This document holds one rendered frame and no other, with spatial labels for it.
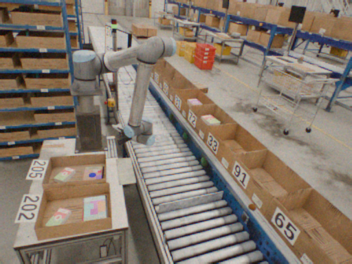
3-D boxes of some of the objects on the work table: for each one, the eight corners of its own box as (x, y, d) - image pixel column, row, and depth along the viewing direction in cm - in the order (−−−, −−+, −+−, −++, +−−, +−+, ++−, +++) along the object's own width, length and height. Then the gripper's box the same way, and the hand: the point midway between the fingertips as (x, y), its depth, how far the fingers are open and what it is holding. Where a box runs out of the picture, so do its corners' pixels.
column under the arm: (74, 153, 190) (69, 117, 173) (75, 136, 211) (71, 102, 194) (108, 150, 198) (106, 115, 180) (106, 135, 218) (104, 102, 201)
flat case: (81, 186, 160) (81, 185, 159) (84, 168, 176) (84, 166, 175) (102, 185, 163) (102, 183, 162) (104, 167, 179) (104, 166, 178)
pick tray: (46, 201, 148) (43, 189, 143) (110, 192, 158) (109, 181, 153) (37, 241, 125) (33, 229, 120) (112, 229, 136) (112, 217, 130)
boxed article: (54, 181, 161) (53, 177, 159) (67, 170, 172) (67, 166, 170) (63, 184, 160) (62, 181, 158) (75, 172, 171) (75, 169, 169)
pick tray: (51, 167, 174) (49, 157, 168) (106, 163, 184) (106, 152, 178) (44, 196, 151) (40, 184, 145) (106, 190, 161) (106, 178, 155)
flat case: (83, 225, 134) (83, 223, 133) (84, 199, 149) (84, 197, 148) (108, 220, 138) (108, 218, 137) (106, 196, 153) (106, 194, 152)
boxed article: (46, 229, 131) (45, 225, 129) (60, 211, 142) (60, 207, 140) (57, 232, 130) (56, 228, 128) (71, 214, 141) (71, 210, 139)
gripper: (141, 140, 194) (124, 135, 203) (135, 122, 181) (116, 117, 190) (136, 148, 189) (117, 141, 198) (128, 129, 176) (109, 124, 185)
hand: (114, 132), depth 193 cm, fingers open, 14 cm apart
